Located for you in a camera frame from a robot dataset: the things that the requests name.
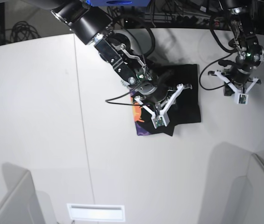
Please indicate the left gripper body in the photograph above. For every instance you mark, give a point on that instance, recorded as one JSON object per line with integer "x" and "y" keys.
{"x": 239, "y": 74}

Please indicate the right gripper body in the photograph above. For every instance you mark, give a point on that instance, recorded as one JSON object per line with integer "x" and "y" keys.
{"x": 157, "y": 94}

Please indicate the black T-shirt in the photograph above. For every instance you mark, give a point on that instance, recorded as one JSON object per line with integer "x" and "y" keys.
{"x": 186, "y": 109}

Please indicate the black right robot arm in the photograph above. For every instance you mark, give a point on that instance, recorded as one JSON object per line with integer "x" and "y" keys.
{"x": 93, "y": 26}

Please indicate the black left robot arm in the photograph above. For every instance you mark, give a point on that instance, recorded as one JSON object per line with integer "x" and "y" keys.
{"x": 245, "y": 53}

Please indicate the blue box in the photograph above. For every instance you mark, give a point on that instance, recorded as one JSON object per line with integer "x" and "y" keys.
{"x": 129, "y": 3}

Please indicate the white bin right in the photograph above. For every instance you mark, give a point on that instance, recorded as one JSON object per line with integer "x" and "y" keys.
{"x": 245, "y": 204}

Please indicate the white bin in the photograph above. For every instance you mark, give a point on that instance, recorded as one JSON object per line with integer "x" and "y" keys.
{"x": 20, "y": 201}
{"x": 245, "y": 204}

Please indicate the white bin left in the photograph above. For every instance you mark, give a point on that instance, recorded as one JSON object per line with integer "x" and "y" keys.
{"x": 20, "y": 201}

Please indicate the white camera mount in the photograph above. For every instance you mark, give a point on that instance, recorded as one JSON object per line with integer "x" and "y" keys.
{"x": 159, "y": 115}
{"x": 240, "y": 90}

